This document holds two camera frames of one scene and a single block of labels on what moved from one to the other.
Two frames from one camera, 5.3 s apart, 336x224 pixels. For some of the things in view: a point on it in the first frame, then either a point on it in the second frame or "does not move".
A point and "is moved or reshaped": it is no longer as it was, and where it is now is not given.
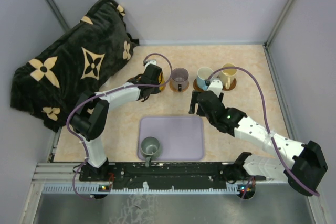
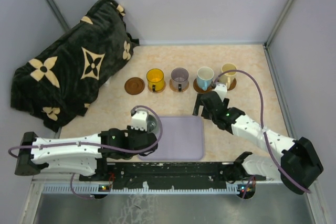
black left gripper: x=156 y=90 to x=129 y=130
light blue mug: x=203 y=73 does not move
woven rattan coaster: x=171 y=86 does not move
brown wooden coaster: x=232 y=85 does not move
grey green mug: x=150 y=148 is moved or reshaped
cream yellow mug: x=228 y=75 does not move
